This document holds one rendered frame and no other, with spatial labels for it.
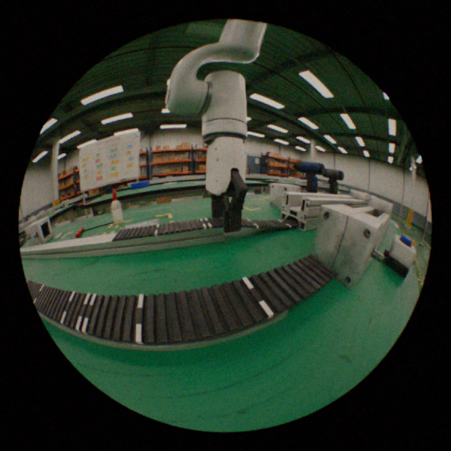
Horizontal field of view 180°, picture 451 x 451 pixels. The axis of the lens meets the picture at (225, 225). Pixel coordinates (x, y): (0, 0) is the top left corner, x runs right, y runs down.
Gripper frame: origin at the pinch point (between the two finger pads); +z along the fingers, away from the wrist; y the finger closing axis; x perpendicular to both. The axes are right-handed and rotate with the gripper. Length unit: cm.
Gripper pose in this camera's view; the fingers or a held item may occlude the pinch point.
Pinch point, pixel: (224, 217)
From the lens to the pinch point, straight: 28.8
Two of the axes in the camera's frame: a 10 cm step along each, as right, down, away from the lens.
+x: 9.4, -1.2, 3.1
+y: 3.3, 3.4, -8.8
